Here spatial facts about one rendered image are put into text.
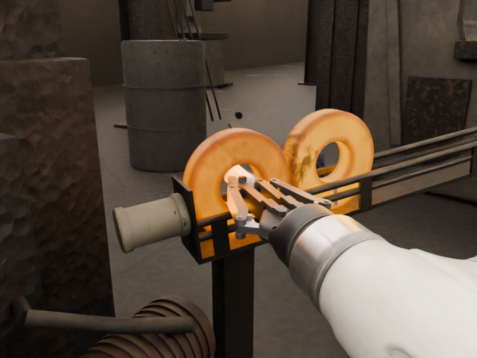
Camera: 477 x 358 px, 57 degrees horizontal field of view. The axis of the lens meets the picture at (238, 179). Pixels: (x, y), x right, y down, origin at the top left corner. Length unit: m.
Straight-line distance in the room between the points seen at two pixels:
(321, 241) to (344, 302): 0.07
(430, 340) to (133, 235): 0.37
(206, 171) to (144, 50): 2.46
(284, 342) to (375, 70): 1.88
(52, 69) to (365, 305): 0.54
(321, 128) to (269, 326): 0.98
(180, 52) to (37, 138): 2.35
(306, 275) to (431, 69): 2.38
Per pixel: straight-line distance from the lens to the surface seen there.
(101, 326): 0.58
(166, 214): 0.57
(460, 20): 2.71
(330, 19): 4.35
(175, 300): 0.68
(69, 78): 0.73
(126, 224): 0.56
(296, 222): 0.45
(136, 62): 3.04
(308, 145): 0.65
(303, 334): 1.50
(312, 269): 0.40
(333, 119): 0.66
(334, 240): 0.40
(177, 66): 2.99
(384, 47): 2.85
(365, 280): 0.36
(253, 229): 0.48
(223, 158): 0.58
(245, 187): 0.56
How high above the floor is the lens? 0.90
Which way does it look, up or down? 18 degrees down
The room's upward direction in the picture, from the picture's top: straight up
